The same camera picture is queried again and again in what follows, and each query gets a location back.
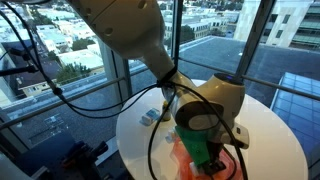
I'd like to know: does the dark metal window railing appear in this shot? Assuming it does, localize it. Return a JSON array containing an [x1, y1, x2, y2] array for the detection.
[[177, 57, 320, 102]]

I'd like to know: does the dark blue equipment with clamp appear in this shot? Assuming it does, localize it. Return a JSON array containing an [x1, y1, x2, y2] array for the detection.
[[13, 132, 111, 180]]

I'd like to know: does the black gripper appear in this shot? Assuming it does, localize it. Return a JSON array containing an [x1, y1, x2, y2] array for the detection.
[[204, 143, 232, 176]]

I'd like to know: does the black camera on stand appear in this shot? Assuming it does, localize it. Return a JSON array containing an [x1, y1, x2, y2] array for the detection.
[[0, 46, 39, 78]]

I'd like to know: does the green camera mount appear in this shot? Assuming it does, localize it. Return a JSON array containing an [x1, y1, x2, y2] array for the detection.
[[174, 125, 215, 168]]

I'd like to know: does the long black cable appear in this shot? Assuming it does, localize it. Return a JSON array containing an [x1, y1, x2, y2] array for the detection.
[[0, 1, 161, 120]]

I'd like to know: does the looped black cable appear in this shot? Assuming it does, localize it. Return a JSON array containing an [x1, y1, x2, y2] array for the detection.
[[147, 81, 249, 180]]

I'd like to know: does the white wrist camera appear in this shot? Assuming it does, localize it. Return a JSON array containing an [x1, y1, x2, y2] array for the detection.
[[229, 122, 250, 150]]

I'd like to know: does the orange plastic bag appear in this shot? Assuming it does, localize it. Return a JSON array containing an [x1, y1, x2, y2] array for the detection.
[[169, 134, 246, 180]]

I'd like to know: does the pale window handrail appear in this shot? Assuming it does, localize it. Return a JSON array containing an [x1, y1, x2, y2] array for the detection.
[[0, 76, 127, 131]]

